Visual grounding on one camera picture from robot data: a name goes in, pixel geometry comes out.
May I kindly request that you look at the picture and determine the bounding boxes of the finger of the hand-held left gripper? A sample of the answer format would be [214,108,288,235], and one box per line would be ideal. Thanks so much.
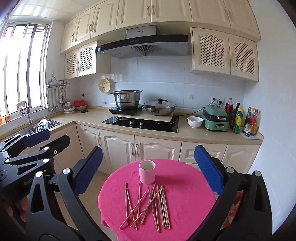
[0,134,71,182]
[0,129,51,159]

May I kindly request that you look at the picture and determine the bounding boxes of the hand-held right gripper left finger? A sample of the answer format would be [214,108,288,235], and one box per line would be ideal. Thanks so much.
[25,146,104,241]

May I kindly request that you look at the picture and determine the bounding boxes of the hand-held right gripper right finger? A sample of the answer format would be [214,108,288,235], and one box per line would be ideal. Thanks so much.
[194,145,271,241]

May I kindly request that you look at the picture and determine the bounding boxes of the pink cup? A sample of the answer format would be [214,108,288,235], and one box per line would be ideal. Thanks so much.
[139,160,156,185]

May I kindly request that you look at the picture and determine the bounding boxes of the bunch of wooden chopsticks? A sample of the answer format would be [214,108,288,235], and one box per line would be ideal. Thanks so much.
[119,182,172,233]

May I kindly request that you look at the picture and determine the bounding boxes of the person's left hand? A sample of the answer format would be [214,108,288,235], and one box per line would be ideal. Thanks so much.
[5,197,29,222]

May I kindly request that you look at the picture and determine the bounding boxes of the round white plate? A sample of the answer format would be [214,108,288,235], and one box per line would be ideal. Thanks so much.
[34,118,50,133]

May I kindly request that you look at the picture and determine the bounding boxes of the steel sink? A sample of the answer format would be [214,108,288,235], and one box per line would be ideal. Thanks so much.
[4,119,62,140]

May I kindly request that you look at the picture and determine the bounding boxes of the steel faucet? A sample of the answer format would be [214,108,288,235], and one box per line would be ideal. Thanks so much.
[17,100,34,131]

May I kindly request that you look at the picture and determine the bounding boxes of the stack of white bowls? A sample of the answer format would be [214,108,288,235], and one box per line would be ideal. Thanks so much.
[62,102,76,115]

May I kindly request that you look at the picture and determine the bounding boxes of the white bowl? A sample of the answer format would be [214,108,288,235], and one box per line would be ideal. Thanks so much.
[187,116,204,129]

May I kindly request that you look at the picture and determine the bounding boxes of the floral patterned cloth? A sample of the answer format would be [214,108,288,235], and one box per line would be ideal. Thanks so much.
[228,190,244,230]

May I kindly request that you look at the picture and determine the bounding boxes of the green electric cooker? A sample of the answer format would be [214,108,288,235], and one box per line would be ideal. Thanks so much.
[200,104,232,132]

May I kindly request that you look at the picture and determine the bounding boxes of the green yellow bottle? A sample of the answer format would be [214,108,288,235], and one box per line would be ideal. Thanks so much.
[233,108,243,134]

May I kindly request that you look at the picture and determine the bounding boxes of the black glass gas stove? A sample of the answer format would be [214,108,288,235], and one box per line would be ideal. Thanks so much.
[102,115,179,133]

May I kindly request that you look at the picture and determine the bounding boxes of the dark glass bottle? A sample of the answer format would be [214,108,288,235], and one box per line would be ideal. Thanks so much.
[231,102,241,130]

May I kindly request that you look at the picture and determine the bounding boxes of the soy sauce bottle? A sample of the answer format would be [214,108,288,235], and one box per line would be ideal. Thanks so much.
[244,107,252,135]

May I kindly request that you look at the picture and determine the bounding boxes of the red sauce bottle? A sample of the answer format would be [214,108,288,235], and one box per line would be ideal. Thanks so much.
[251,108,259,136]

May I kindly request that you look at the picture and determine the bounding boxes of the barred window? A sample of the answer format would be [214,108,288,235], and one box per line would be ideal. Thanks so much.
[0,22,52,121]

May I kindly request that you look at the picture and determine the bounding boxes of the black induction cooker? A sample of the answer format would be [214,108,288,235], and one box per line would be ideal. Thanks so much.
[108,104,144,116]

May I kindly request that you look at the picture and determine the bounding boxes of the beige board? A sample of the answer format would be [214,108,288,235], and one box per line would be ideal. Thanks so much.
[108,111,175,121]

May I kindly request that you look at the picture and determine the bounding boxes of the steel wok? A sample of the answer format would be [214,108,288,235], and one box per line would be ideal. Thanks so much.
[143,102,177,116]

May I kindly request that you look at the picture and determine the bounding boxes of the cream perforated steamer plate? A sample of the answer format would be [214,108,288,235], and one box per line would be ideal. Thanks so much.
[98,78,113,94]

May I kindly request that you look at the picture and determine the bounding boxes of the glass wok lid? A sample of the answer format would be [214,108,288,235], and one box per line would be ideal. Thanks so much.
[144,98,176,109]

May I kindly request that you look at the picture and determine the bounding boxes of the stainless steel pot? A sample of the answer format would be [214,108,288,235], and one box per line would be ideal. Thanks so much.
[110,89,143,109]

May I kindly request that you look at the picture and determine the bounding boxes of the cream lattice door cabinet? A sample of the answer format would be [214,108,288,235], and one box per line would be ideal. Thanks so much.
[190,27,260,82]
[64,40,98,79]

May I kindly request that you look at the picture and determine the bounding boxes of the black steel range hood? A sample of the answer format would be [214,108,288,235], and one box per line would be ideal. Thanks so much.
[95,25,191,59]

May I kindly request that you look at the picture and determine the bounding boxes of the steel wall utensil rack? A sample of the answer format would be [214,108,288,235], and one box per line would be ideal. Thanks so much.
[45,72,70,89]

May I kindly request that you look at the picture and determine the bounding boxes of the black power cable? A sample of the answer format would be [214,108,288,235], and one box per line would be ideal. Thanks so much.
[172,98,217,116]

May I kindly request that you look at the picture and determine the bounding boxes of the cream upper wall cabinets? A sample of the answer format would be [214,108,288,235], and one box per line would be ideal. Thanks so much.
[60,0,262,55]

